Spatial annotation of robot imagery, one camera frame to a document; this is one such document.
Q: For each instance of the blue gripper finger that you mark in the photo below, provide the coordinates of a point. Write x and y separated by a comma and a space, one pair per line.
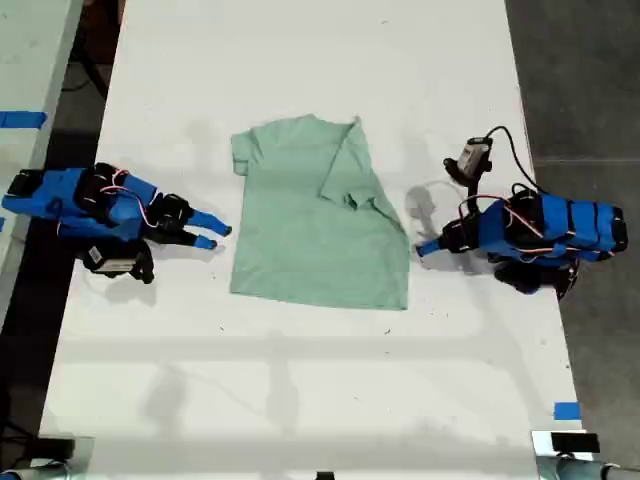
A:
210, 223
436, 242
197, 241
432, 251

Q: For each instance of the pale green T-shirt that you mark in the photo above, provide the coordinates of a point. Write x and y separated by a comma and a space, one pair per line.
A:
310, 240

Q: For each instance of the long blue tape strip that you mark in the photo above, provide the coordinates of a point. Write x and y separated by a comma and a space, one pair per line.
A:
22, 120

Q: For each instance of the square blue tape piece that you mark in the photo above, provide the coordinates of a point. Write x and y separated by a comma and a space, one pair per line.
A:
567, 411

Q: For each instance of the white side table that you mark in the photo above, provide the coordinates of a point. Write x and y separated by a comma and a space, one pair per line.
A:
30, 50

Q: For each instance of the wide black box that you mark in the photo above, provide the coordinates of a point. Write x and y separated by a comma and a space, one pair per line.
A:
575, 442

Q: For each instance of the small black box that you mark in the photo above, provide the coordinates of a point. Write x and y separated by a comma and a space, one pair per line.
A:
55, 446

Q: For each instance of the black camera stalk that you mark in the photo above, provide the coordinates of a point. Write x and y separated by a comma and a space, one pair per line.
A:
145, 265
467, 181

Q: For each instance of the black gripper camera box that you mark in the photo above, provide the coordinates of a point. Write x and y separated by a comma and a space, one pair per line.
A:
475, 155
107, 262

